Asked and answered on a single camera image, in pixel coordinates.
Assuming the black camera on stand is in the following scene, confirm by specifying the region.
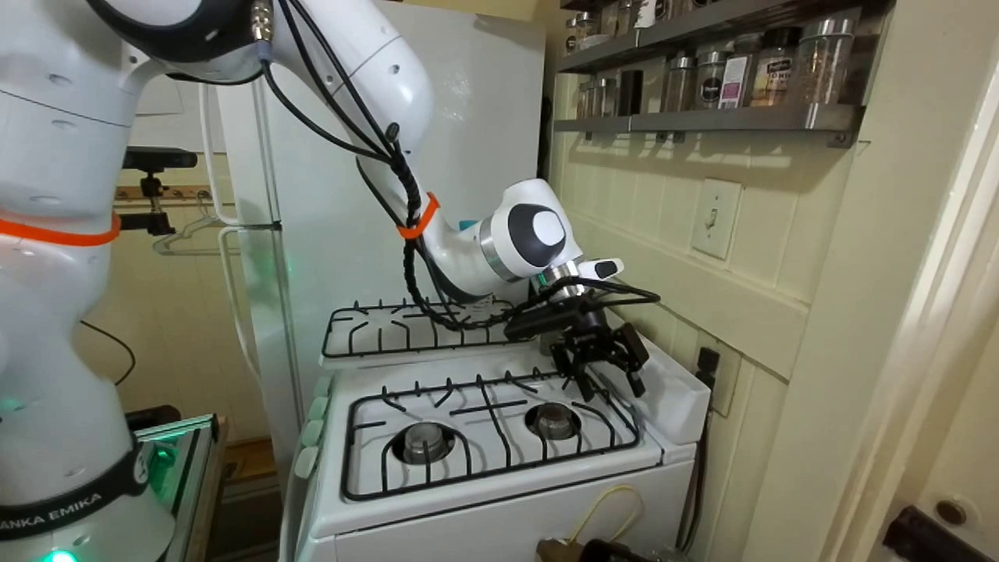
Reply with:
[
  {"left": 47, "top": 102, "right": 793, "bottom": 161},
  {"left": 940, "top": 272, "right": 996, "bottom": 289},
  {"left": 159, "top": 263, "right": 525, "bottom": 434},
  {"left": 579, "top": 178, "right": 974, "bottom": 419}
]
[{"left": 123, "top": 143, "right": 200, "bottom": 237}]

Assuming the metal cup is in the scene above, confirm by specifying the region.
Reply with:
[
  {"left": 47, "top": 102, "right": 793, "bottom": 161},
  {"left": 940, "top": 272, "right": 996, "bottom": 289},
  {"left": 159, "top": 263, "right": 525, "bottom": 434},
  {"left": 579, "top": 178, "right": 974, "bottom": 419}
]
[{"left": 559, "top": 8, "right": 586, "bottom": 49}]

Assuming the glass spice jar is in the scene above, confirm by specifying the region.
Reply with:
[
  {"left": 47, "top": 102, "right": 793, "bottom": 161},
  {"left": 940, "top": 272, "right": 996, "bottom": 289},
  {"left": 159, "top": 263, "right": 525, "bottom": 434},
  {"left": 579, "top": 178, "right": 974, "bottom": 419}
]
[
  {"left": 579, "top": 3, "right": 611, "bottom": 42},
  {"left": 607, "top": 0, "right": 638, "bottom": 40},
  {"left": 591, "top": 71, "right": 620, "bottom": 118},
  {"left": 658, "top": 49, "right": 699, "bottom": 115},
  {"left": 575, "top": 71, "right": 599, "bottom": 121},
  {"left": 692, "top": 40, "right": 724, "bottom": 111}
]

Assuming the long metal spice shelf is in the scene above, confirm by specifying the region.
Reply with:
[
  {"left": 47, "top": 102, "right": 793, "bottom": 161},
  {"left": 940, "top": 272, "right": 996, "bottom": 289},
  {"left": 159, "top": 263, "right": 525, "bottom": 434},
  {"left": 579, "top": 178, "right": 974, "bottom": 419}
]
[
  {"left": 549, "top": 100, "right": 867, "bottom": 147},
  {"left": 557, "top": 0, "right": 898, "bottom": 74}
]

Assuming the white refrigerator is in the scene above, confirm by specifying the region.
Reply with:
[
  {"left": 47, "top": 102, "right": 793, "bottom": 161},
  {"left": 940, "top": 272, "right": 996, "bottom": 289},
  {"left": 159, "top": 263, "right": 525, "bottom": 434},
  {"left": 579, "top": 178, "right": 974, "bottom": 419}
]
[{"left": 211, "top": 0, "right": 549, "bottom": 462}]

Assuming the cream panel door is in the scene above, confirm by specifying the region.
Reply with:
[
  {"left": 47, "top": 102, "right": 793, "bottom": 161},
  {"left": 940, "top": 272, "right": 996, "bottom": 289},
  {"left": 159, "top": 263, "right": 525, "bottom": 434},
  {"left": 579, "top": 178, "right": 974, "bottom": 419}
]
[{"left": 878, "top": 259, "right": 999, "bottom": 562}]

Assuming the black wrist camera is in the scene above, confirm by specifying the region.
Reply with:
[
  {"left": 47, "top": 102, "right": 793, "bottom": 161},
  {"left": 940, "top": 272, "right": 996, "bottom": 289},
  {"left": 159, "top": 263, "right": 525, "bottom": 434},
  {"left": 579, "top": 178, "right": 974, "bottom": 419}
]
[{"left": 501, "top": 294, "right": 586, "bottom": 340}]

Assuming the orange cable strap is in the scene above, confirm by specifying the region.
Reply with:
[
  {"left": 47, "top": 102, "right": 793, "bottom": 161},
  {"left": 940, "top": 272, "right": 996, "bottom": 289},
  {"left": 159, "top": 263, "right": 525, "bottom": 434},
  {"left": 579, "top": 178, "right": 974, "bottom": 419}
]
[
  {"left": 395, "top": 191, "right": 442, "bottom": 242},
  {"left": 0, "top": 213, "right": 123, "bottom": 249}
]

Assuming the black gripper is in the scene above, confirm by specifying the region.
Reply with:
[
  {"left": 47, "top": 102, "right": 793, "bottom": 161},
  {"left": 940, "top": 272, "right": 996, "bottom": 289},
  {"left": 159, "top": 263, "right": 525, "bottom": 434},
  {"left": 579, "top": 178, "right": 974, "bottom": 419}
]
[{"left": 551, "top": 318, "right": 652, "bottom": 406}]

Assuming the wall power outlet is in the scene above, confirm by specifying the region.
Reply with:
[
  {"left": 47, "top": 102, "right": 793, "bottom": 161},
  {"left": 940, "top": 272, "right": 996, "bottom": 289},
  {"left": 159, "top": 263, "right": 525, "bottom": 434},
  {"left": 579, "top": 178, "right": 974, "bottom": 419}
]
[{"left": 692, "top": 340, "right": 743, "bottom": 419}]

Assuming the round gas burner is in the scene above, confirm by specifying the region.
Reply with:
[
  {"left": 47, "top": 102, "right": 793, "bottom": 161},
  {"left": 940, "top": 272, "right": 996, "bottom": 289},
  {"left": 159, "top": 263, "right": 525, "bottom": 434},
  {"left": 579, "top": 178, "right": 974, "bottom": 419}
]
[
  {"left": 387, "top": 419, "right": 456, "bottom": 465},
  {"left": 520, "top": 398, "right": 584, "bottom": 440}
]

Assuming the brown spice jar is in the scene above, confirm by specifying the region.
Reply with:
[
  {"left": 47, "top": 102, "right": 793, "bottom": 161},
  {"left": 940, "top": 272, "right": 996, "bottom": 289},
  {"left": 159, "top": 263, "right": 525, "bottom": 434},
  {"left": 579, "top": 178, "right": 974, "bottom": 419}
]
[{"left": 750, "top": 24, "right": 806, "bottom": 108}]

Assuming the large silver lid jar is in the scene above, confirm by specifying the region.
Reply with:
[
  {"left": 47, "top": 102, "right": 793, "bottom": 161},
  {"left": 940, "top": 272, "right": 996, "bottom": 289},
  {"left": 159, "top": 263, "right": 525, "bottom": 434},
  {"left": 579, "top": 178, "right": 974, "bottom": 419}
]
[{"left": 800, "top": 8, "right": 861, "bottom": 105}]

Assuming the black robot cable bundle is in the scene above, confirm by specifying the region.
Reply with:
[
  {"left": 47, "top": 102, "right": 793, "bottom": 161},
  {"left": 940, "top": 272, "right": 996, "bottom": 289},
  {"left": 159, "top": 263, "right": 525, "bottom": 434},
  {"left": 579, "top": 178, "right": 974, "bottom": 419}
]
[{"left": 248, "top": 0, "right": 665, "bottom": 340}]

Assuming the white gas stove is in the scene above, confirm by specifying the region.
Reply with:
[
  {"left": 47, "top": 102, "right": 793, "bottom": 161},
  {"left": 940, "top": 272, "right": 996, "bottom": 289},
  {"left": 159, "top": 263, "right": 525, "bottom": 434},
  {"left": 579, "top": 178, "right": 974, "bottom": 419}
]
[{"left": 278, "top": 272, "right": 715, "bottom": 562}]

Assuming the black double stove grate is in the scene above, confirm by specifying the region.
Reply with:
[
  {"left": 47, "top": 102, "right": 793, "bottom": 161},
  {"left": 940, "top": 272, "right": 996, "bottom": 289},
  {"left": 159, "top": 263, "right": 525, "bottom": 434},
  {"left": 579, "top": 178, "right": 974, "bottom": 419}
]
[
  {"left": 319, "top": 295, "right": 525, "bottom": 363},
  {"left": 339, "top": 363, "right": 642, "bottom": 505}
]

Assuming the black door knob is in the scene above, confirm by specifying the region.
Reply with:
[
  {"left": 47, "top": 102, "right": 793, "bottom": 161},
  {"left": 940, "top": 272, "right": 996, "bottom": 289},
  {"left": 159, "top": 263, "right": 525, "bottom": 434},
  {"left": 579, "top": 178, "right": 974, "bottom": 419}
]
[{"left": 883, "top": 497, "right": 994, "bottom": 562}]

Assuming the white light switch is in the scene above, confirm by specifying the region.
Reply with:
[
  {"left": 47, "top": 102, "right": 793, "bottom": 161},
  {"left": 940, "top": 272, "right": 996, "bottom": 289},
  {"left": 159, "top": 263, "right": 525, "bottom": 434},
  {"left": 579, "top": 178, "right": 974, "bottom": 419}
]
[{"left": 689, "top": 178, "right": 743, "bottom": 263}]

